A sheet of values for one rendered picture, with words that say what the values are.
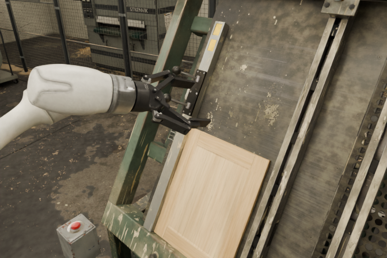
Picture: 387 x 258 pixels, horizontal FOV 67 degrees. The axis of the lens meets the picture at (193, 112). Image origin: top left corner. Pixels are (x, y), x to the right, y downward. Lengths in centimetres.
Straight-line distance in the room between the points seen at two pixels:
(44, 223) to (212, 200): 194
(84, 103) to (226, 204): 72
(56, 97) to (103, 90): 9
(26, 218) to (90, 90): 245
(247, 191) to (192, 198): 25
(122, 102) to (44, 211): 241
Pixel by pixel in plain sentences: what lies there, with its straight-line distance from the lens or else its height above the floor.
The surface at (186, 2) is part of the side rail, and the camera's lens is 145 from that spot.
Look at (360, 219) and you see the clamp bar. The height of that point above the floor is 130.
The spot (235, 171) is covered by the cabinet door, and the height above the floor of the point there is 123.
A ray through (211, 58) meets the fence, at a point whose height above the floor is 158.
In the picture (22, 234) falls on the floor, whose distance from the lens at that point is 290.
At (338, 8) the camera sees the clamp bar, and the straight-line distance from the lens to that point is 106.
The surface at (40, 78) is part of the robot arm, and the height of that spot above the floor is 174.
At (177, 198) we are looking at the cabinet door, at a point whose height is 105.
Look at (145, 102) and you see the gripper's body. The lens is 70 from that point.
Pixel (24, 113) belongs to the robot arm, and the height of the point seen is 162.
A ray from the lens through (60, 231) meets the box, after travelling 145.
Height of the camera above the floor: 193
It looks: 27 degrees down
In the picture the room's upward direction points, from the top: straight up
